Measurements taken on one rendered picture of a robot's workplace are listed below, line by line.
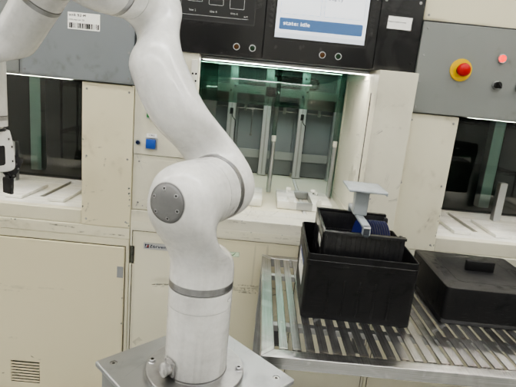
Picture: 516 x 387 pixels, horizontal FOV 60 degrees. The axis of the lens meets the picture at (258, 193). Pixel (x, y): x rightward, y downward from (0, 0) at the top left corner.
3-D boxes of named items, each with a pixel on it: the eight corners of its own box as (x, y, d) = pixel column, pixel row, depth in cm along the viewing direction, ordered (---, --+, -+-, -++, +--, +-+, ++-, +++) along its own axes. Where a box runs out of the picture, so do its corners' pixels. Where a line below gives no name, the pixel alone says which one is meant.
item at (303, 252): (295, 273, 140) (302, 220, 136) (384, 282, 140) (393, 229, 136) (299, 316, 113) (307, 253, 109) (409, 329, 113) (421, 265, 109)
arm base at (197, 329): (183, 418, 75) (189, 319, 71) (127, 363, 88) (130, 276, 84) (262, 375, 89) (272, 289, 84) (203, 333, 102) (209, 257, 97)
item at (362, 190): (307, 274, 139) (320, 173, 131) (373, 281, 138) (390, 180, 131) (313, 312, 115) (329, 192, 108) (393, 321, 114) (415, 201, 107)
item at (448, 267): (438, 323, 117) (448, 276, 114) (406, 277, 146) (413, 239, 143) (552, 335, 117) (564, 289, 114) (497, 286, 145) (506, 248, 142)
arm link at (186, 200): (244, 280, 87) (255, 159, 82) (190, 320, 71) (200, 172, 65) (192, 265, 92) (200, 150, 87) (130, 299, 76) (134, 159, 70)
